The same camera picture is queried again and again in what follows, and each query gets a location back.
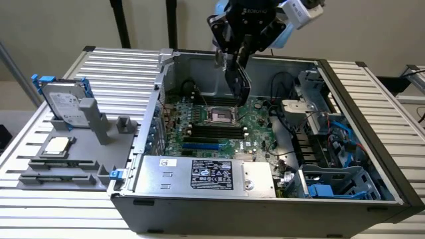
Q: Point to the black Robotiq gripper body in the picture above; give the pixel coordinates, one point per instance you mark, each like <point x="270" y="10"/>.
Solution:
<point x="254" y="15"/>

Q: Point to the black RAM module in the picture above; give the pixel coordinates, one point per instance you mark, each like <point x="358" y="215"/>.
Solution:
<point x="241" y="84"/>

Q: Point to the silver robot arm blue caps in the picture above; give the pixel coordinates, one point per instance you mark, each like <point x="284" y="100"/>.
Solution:
<point x="282" y="37"/>

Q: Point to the black RAM slot bank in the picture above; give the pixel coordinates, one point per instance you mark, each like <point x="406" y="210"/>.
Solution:
<point x="218" y="100"/>
<point x="218" y="131"/>

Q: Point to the blue expansion slot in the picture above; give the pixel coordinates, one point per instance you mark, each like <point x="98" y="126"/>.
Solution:
<point x="201" y="147"/>

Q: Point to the black stand pole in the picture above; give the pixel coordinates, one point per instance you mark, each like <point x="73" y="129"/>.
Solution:
<point x="171" y="25"/>
<point x="122" y="25"/>

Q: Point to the grey metal drive cage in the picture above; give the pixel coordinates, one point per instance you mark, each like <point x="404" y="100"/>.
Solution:
<point x="315" y="99"/>

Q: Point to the grey fan shroud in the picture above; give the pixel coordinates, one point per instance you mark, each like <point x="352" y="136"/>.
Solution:
<point x="294" y="112"/>

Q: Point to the green Dell motherboard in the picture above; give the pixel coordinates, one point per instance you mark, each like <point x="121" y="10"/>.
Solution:
<point x="257" y="139"/>

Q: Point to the hard disk in blue carrier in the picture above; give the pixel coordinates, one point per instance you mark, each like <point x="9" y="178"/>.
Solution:
<point x="65" y="104"/>

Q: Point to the silver power supply with label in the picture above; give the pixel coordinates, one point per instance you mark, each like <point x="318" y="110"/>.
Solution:
<point x="186" y="179"/>

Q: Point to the grey metal disk bay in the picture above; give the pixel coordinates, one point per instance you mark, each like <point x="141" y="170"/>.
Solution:
<point x="346" y="179"/>

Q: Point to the blue disk bay clip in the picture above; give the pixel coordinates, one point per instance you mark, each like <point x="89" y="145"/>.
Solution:
<point x="319" y="191"/>

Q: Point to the grey parts rack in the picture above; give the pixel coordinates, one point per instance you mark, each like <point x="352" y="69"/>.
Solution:
<point x="83" y="152"/>

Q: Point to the blue case latch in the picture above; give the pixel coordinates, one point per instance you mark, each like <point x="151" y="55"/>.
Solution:
<point x="118" y="174"/>

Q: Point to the silver CPU chip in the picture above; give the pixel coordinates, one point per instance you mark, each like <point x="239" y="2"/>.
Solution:
<point x="59" y="145"/>

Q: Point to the black open PC case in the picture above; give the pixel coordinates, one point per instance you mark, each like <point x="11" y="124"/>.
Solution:
<point x="253" y="214"/>

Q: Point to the green RAM stick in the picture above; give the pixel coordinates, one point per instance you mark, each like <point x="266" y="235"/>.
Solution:
<point x="62" y="163"/>
<point x="55" y="178"/>

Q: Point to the black box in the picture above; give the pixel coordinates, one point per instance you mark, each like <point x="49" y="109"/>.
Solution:
<point x="5" y="137"/>

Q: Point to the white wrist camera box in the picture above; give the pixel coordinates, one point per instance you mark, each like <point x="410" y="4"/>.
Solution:
<point x="304" y="12"/>

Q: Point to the CPU socket with metal frame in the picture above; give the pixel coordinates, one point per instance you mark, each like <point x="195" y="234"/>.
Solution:
<point x="221" y="115"/>

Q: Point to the grey metal post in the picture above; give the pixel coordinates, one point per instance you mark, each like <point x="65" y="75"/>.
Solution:
<point x="17" y="74"/>

